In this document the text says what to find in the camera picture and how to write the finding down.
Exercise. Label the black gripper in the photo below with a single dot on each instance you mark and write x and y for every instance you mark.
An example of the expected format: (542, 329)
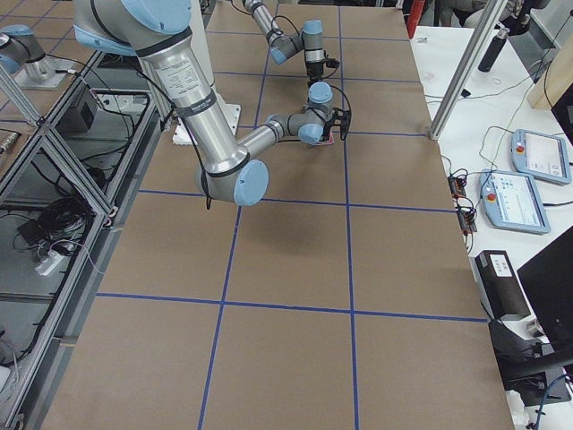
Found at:
(314, 70)

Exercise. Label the pink and grey towel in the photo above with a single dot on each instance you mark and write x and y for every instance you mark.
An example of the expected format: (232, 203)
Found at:
(328, 141)

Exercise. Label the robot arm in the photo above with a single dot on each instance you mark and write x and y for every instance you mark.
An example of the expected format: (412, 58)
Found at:
(160, 33)
(286, 31)

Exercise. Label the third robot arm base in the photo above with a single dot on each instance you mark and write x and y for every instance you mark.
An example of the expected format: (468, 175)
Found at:
(23, 57)

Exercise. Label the black water bottle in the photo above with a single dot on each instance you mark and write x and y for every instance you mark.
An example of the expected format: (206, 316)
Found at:
(493, 50)

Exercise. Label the near teach pendant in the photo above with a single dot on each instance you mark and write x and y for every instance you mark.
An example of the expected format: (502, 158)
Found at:
(512, 202)

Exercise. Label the teach pendant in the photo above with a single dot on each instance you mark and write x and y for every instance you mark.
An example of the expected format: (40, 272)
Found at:
(512, 202)
(541, 155)

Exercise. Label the far teach pendant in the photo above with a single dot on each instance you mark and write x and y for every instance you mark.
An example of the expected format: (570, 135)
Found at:
(541, 155)

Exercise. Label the black box with label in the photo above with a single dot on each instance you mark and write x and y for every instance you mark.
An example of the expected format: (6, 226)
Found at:
(504, 295)

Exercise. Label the black monitor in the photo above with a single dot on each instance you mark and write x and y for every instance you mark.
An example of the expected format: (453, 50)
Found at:
(547, 281)

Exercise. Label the white power strip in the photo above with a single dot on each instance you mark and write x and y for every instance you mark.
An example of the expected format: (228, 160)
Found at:
(49, 263)

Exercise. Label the aluminium frame post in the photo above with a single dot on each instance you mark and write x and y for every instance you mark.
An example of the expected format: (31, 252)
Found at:
(480, 37)

